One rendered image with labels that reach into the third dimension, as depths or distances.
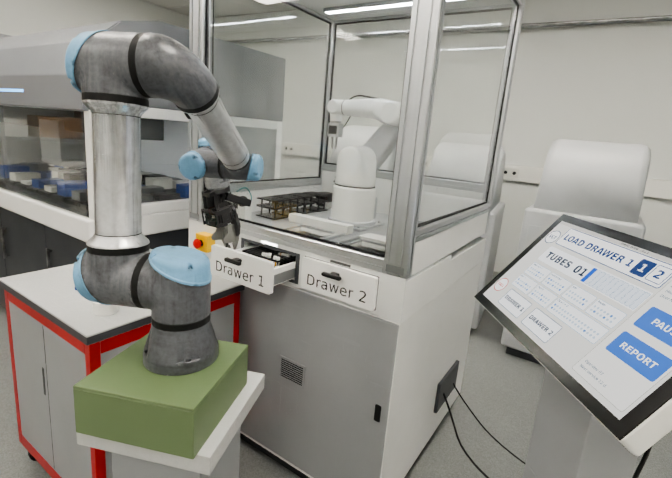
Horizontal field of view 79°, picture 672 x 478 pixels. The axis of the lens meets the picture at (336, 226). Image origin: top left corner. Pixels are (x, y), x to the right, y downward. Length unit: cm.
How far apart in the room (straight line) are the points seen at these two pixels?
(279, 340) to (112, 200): 93
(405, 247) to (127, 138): 77
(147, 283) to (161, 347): 13
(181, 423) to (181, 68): 64
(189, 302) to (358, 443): 92
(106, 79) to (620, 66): 409
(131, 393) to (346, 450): 94
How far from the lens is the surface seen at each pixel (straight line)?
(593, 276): 98
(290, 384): 167
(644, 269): 93
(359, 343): 140
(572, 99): 441
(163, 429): 87
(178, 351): 90
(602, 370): 83
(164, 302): 87
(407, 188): 120
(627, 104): 441
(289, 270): 145
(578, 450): 104
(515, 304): 104
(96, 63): 90
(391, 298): 129
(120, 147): 89
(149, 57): 85
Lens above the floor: 135
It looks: 12 degrees down
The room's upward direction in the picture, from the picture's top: 5 degrees clockwise
